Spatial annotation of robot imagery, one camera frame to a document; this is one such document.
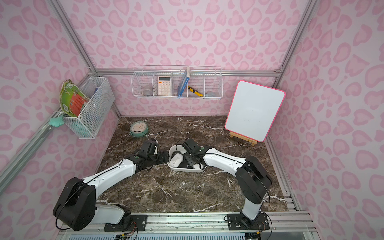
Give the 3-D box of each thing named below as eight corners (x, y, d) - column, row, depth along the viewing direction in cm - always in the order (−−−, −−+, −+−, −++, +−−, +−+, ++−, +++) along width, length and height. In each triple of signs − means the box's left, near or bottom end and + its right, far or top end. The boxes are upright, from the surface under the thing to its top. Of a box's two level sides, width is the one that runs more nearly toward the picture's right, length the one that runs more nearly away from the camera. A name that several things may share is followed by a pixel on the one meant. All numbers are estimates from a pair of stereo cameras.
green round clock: (129, 136, 110) (127, 134, 108) (133, 123, 119) (132, 120, 116) (146, 136, 110) (145, 134, 108) (150, 123, 119) (149, 120, 116)
